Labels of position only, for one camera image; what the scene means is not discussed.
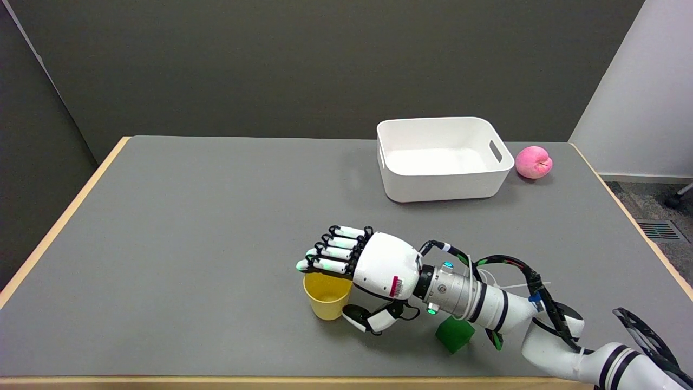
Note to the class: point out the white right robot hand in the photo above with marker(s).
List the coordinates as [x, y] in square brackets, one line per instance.
[373, 265]

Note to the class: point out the yellow plastic cup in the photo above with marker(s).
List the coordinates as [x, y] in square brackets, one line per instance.
[326, 297]

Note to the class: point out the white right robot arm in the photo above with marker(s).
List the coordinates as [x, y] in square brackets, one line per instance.
[514, 314]

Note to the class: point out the green cube block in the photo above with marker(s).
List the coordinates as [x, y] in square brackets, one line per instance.
[453, 334]

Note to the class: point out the white plastic storage bin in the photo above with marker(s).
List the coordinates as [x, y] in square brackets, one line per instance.
[441, 160]

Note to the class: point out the pink toy peach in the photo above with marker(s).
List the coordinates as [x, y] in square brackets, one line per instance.
[533, 162]

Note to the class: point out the metal floor vent grille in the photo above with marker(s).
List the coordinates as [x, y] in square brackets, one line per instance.
[658, 230]

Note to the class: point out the black chair caster wheel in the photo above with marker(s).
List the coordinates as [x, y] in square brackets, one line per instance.
[673, 202]

